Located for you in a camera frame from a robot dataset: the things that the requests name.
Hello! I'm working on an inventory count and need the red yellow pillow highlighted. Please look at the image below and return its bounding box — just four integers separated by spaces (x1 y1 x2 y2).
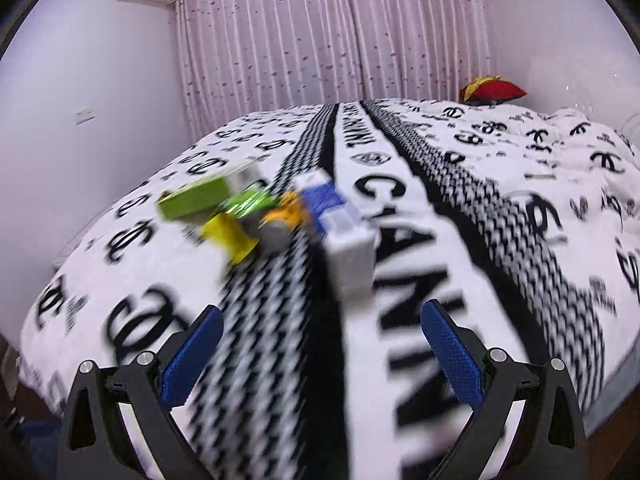
459 76 527 105

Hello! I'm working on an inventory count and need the long green cardboard box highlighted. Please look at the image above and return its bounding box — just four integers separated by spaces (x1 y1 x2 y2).
155 161 271 222

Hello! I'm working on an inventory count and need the white blue small box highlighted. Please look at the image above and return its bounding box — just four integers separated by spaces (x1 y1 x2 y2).
293 169 376 299

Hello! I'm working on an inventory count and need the yellow crumpled wrapper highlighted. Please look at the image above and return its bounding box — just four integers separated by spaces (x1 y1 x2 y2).
258 191 309 255

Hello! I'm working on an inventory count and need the green yellow snack wrapper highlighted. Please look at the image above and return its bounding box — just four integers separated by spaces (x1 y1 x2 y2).
201 188 278 266

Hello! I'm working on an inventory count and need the pink patterned curtain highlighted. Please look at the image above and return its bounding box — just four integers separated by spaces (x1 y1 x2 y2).
176 0 495 139

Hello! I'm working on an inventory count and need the white wall socket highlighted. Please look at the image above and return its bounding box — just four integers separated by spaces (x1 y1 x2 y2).
74 107 96 126

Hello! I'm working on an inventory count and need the white black logo blanket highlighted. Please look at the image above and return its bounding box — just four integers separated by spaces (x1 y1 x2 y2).
18 99 639 479

